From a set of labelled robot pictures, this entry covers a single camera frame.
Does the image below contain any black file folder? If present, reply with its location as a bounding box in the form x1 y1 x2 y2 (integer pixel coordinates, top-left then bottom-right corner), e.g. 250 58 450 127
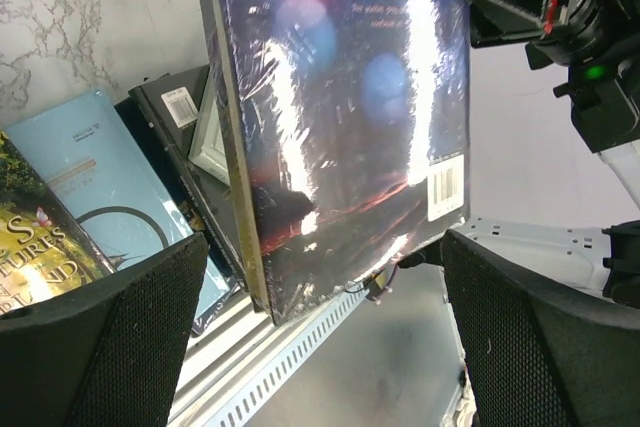
116 65 248 292

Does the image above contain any white slotted cable duct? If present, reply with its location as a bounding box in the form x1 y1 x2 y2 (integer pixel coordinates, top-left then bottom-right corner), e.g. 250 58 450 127
204 291 365 426

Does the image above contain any light blue book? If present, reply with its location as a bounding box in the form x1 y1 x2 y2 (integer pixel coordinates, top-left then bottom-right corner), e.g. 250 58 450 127
4 89 241 338

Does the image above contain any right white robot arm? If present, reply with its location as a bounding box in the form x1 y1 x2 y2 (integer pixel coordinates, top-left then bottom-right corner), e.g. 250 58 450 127
467 0 639 200

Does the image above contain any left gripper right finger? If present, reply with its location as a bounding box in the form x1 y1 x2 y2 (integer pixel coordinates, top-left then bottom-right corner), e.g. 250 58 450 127
441 230 639 426

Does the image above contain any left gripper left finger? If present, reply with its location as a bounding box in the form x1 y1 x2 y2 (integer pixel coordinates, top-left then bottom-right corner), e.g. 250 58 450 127
1 234 208 426

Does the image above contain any grey green notebook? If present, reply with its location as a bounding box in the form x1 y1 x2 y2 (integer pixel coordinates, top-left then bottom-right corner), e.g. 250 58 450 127
189 88 230 186

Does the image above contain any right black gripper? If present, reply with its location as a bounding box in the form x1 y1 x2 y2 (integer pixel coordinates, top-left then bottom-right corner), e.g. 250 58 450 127
437 0 640 93

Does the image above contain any green forest cover book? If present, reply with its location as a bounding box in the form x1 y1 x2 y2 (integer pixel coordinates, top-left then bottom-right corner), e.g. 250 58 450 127
0 134 115 315

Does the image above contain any dark purple galaxy book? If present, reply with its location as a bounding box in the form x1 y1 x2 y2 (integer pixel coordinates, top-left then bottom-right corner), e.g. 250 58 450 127
200 0 470 326

